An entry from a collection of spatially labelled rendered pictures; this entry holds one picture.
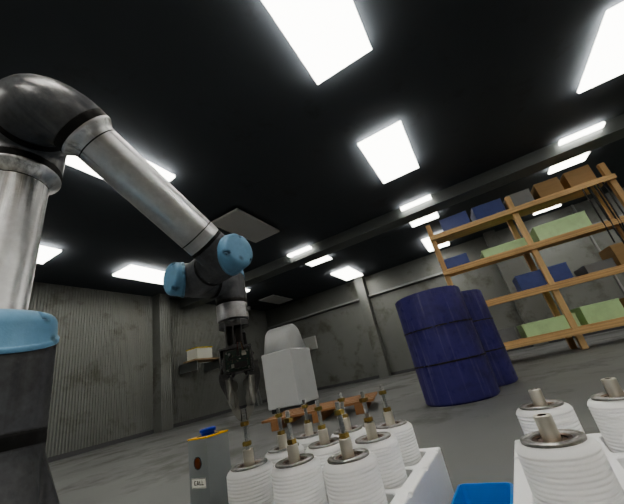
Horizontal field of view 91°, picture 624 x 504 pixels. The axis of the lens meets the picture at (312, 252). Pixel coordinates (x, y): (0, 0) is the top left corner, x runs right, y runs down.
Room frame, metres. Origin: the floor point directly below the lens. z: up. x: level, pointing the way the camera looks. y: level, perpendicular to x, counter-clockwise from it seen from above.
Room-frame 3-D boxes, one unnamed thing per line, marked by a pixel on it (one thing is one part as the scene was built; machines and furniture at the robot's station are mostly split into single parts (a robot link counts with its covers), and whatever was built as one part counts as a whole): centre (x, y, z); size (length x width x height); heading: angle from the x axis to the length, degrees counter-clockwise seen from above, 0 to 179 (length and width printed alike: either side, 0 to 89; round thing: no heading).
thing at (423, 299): (3.07, -1.13, 0.44); 1.20 x 0.73 x 0.88; 153
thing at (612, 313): (5.01, -3.50, 1.30); 2.82 x 0.79 x 2.60; 66
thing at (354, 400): (3.70, 0.24, 0.05); 1.17 x 0.80 x 0.11; 78
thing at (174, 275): (0.64, 0.27, 0.65); 0.11 x 0.11 x 0.08; 53
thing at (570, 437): (0.50, -0.26, 0.25); 0.08 x 0.08 x 0.01
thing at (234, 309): (0.74, 0.22, 0.57); 0.08 x 0.08 x 0.05
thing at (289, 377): (5.74, 0.84, 0.69); 0.77 x 0.65 x 1.38; 153
